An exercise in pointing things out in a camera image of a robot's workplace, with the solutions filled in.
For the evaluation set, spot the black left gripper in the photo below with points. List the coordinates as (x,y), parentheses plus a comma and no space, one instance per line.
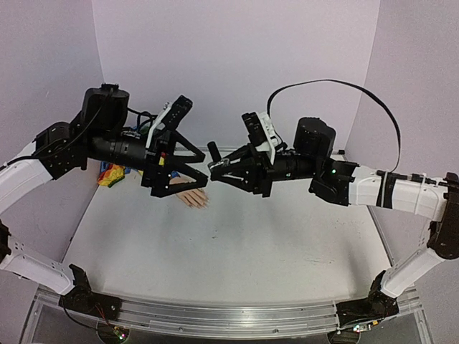
(158,175)

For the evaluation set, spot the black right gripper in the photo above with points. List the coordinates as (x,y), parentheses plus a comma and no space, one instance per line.
(260,170)

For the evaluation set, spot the glitter nail polish bottle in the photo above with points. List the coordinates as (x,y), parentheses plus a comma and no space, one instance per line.
(215,165)

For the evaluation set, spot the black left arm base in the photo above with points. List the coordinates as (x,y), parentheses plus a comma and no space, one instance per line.
(82,299)

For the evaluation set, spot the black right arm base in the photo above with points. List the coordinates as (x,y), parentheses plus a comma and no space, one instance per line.
(375,306)

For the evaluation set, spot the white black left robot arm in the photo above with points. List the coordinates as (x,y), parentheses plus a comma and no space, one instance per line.
(64,146)

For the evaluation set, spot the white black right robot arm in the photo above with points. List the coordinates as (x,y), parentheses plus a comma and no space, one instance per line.
(345,183)

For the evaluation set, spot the mannequin hand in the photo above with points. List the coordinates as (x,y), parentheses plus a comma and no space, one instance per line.
(195,198)

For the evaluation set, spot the rainbow colored sleeve cloth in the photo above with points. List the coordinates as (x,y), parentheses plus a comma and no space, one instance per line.
(110,174)

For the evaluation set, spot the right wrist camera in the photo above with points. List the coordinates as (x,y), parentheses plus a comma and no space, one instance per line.
(262,134)

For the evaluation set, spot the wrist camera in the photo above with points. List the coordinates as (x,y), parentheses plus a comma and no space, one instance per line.
(170,117)
(262,134)

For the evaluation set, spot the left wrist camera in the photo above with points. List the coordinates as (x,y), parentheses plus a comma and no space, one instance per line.
(170,117)

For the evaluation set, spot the aluminium front rail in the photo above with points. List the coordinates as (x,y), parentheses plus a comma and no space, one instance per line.
(47,322)

